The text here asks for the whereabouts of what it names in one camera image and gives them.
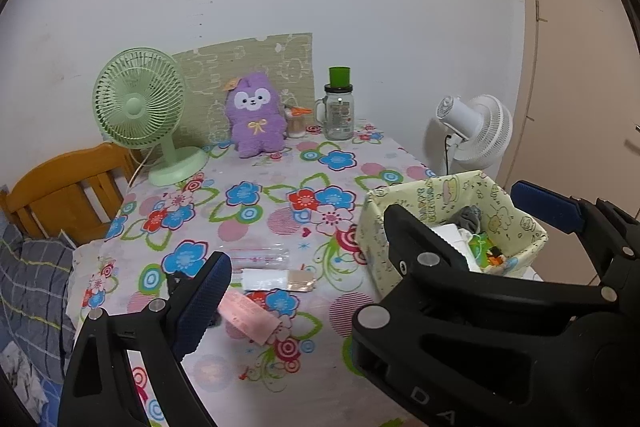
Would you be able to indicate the white cloth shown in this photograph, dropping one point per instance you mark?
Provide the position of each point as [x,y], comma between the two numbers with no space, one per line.
[450,237]

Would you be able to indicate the yellow patterned storage box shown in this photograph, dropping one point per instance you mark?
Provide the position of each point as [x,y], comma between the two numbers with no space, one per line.
[525,232]

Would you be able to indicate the grey sock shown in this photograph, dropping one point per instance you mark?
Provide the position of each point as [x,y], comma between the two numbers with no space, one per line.
[470,217]

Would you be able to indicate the clear plastic package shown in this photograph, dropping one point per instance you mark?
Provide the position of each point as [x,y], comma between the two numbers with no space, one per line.
[260,257]

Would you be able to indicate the pink packet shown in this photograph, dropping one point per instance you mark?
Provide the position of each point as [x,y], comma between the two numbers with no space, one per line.
[250,317]

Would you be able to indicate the green desk fan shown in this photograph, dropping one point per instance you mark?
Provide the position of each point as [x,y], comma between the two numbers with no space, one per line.
[135,102]

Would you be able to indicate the glass jar with green lid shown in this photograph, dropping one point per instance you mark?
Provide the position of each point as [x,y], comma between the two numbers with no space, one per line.
[339,117]

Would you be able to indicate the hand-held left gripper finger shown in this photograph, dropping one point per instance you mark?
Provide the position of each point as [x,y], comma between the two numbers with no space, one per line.
[200,307]

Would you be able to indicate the green patterned board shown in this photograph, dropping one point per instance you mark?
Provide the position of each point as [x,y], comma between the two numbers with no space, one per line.
[280,57]

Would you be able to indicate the beige wooden door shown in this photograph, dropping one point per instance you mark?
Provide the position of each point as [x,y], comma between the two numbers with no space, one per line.
[575,57]

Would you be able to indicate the plaid grey bedding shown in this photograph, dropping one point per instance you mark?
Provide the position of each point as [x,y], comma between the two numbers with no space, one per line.
[35,277]

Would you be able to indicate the small jar with orange bow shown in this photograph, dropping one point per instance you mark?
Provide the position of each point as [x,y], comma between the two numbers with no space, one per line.
[295,127]

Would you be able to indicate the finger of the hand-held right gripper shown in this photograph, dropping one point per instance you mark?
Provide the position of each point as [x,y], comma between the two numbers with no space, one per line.
[405,232]
[545,207]

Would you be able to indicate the purple plush toy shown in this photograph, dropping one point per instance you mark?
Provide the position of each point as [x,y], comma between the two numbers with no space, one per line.
[255,122]

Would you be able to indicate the white standing fan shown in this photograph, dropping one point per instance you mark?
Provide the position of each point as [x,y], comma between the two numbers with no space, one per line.
[480,127]

